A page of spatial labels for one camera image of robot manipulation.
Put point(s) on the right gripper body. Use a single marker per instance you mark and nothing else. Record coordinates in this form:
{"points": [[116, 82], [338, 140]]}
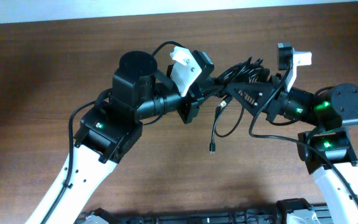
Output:
{"points": [[279, 104]]}

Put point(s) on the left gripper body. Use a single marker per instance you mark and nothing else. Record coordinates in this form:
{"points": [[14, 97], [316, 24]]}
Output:
{"points": [[189, 101]]}

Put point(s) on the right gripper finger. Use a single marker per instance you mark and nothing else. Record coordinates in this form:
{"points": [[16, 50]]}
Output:
{"points": [[252, 96], [258, 75]]}

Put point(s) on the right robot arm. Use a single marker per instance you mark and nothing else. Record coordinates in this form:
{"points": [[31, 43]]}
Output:
{"points": [[326, 150]]}

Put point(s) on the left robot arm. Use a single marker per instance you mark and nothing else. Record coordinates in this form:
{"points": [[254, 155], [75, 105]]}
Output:
{"points": [[113, 123]]}

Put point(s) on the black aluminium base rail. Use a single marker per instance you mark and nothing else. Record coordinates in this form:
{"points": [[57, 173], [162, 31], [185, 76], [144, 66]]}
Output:
{"points": [[298, 209]]}

